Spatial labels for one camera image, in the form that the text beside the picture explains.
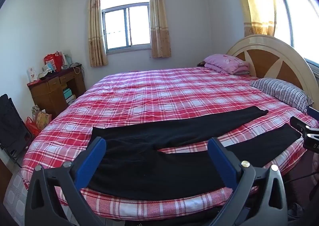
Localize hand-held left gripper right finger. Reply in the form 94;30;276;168
207;137;289;226

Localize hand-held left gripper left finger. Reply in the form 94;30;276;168
24;137;107;226

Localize black pants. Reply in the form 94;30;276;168
87;106;302;194

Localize striped pillow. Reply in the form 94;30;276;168
250;78;314;115

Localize patterned gift bag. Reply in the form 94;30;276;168
32;105;52;130

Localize stack of teal boxes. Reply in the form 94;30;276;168
62;87;76;105

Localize red plastic bag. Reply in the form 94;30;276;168
25;116;40;137

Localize brown wooden desk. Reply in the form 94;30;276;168
27;65;86;120

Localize cream wooden headboard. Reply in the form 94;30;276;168
225;35;319;107

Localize black folding chair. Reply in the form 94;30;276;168
0;94;32;167

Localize red plaid bed sheet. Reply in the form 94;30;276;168
20;67;319;221

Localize sliding glass window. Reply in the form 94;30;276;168
273;0;319;77
101;3;152;53

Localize pink folded blanket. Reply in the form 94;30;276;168
204;54;250;75

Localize white paper bag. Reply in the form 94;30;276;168
62;53;73;67

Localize white printed box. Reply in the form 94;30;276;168
27;67;38;83

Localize red gift bag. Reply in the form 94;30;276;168
44;51;63;72

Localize beige patterned curtain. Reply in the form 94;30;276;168
149;0;172;59
86;0;109;67

